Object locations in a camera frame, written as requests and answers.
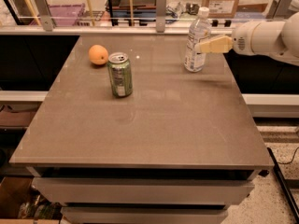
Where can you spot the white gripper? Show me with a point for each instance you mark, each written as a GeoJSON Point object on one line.
{"type": "Point", "coordinates": [239, 42]}

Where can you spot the clear plastic water bottle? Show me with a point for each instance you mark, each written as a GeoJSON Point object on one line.
{"type": "Point", "coordinates": [199, 30]}

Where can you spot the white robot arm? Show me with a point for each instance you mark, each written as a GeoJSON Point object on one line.
{"type": "Point", "coordinates": [278, 40]}

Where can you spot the dark tray with items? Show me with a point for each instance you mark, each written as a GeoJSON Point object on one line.
{"type": "Point", "coordinates": [126, 8]}

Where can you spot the green soda can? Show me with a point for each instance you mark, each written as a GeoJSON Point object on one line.
{"type": "Point", "coordinates": [120, 74]}

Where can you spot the orange fruit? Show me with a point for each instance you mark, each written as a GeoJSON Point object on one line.
{"type": "Point", "coordinates": [98, 54]}

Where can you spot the purple plastic crate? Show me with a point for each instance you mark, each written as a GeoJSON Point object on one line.
{"type": "Point", "coordinates": [64, 15]}

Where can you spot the grey drawer cabinet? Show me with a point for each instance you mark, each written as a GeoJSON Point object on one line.
{"type": "Point", "coordinates": [143, 201]}

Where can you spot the cardboard box on floor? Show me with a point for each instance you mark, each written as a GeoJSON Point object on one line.
{"type": "Point", "coordinates": [21, 204]}

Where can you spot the metal bracket right post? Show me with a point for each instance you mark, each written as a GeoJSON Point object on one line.
{"type": "Point", "coordinates": [279, 10]}

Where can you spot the metal bracket post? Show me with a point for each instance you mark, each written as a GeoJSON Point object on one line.
{"type": "Point", "coordinates": [279, 10]}
{"type": "Point", "coordinates": [44, 15]}
{"type": "Point", "coordinates": [160, 15]}

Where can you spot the metal bracket centre post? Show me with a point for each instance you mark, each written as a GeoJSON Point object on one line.
{"type": "Point", "coordinates": [160, 15]}

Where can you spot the metal bracket left post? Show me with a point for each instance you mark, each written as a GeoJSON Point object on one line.
{"type": "Point", "coordinates": [44, 15]}

